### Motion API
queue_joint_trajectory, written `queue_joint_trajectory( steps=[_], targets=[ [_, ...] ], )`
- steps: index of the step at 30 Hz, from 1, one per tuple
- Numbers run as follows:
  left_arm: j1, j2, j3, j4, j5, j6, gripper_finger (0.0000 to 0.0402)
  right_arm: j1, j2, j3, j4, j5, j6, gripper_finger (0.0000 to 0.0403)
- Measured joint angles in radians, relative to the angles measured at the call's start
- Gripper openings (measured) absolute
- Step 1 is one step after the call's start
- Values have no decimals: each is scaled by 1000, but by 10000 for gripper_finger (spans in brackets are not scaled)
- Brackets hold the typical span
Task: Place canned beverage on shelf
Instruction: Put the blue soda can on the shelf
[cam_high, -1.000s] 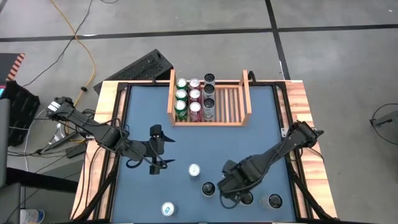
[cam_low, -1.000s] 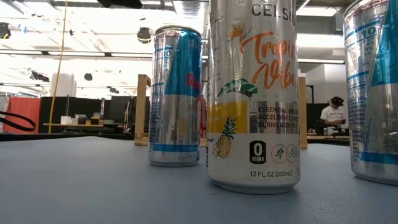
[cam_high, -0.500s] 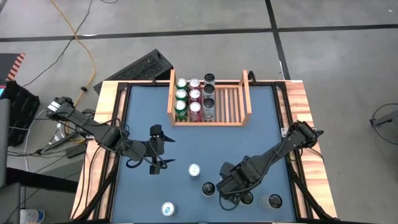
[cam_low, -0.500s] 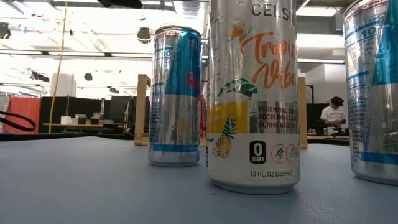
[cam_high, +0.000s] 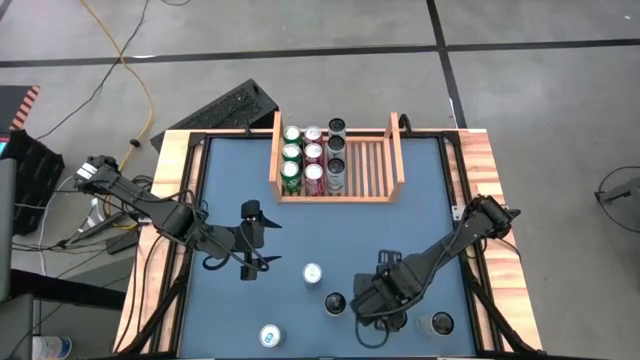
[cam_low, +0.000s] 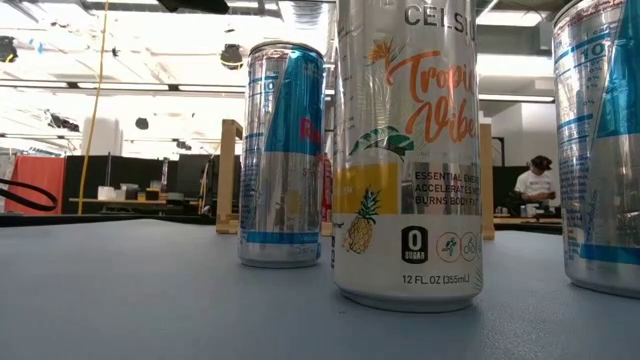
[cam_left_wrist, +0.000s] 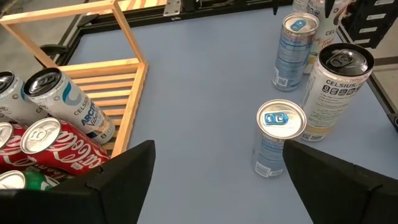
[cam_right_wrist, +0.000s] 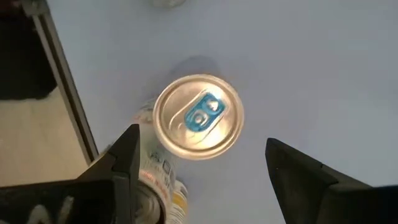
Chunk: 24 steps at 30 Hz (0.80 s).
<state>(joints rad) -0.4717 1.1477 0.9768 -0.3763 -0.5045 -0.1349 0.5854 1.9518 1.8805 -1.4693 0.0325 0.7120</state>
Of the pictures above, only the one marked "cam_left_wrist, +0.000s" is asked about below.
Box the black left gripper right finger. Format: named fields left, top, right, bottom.
left=282, top=139, right=398, bottom=224

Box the silver blue Red Bull can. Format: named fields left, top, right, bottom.
left=272, top=12, right=320, bottom=92
left=251, top=98, right=308, bottom=179

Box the Celsius Arctic Vibe can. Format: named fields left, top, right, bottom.
left=0, top=70, right=47, bottom=126

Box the green Sprite can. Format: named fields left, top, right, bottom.
left=0, top=169, right=62, bottom=191

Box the Celsius Tropical Vibe can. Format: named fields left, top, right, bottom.
left=300, top=42, right=376, bottom=143

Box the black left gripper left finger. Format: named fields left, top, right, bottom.
left=0, top=139, right=156, bottom=224

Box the black white-labelled storage rack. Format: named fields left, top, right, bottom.
left=338, top=0, right=398, bottom=50

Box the slatted wooden shelf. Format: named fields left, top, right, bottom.
left=0, top=0, right=149, bottom=158

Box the red Coca-Cola can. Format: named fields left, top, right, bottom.
left=0, top=121, right=35, bottom=172
left=20, top=117, right=110, bottom=177

